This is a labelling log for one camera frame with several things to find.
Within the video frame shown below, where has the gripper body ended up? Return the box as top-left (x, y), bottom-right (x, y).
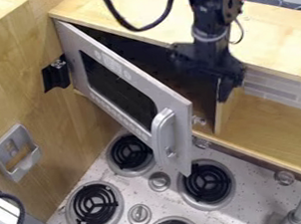
top-left (166, 35), bottom-right (248, 87)

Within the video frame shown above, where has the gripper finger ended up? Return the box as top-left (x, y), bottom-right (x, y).
top-left (215, 72), bottom-right (248, 105)

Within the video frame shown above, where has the toy microwave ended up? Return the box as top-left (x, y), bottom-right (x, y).
top-left (52, 3), bottom-right (237, 190)

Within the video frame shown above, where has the toy stove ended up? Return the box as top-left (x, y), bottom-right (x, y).
top-left (55, 119), bottom-right (242, 224)

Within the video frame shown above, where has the black bracket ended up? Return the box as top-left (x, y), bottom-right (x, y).
top-left (39, 53), bottom-right (74, 95)

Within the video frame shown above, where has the grey wall holder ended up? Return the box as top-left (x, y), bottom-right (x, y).
top-left (0, 119), bottom-right (47, 184)

